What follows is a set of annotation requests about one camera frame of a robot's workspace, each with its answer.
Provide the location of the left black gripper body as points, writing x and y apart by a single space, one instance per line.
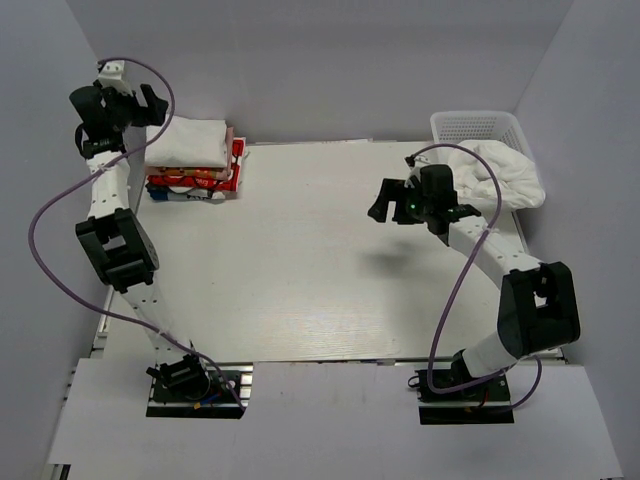
124 106

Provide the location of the folded blue white t-shirt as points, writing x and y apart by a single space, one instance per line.
174 193

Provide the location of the folded red t-shirt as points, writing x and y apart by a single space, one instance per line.
209 180

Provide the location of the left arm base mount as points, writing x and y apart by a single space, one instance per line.
211 401

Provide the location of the white and green raglan t-shirt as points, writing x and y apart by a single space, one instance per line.
191 143

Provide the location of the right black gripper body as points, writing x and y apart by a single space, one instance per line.
417 205

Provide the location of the folded pink t-shirt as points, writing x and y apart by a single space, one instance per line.
229 150

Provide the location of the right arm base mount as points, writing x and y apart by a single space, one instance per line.
486 404

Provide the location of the crumpled white t-shirt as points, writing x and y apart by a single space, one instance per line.
516 174

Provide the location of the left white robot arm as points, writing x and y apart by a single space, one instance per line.
113 239

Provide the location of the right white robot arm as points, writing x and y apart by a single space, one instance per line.
537 308

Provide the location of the white plastic basket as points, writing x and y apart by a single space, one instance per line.
457 126

